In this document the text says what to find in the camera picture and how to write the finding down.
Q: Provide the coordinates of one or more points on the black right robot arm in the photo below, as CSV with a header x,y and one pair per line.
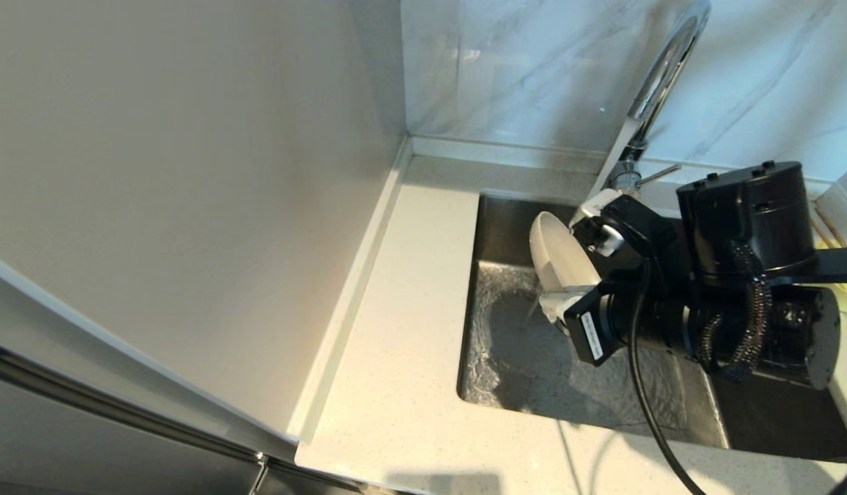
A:
x,y
746,213

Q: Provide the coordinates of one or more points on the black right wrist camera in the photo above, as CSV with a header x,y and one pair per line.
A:
x,y
630,230

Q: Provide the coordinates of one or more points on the stainless steel sink basin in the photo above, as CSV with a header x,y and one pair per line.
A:
x,y
520,371

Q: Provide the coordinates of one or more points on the grey steel appliance front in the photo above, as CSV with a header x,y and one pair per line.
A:
x,y
86,447

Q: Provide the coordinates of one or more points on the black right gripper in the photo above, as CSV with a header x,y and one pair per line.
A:
x,y
623,316

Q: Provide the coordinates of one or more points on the white tall side panel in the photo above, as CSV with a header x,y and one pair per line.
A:
x,y
190,172

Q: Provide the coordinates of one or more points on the chrome gooseneck faucet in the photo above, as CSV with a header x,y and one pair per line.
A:
x,y
664,75

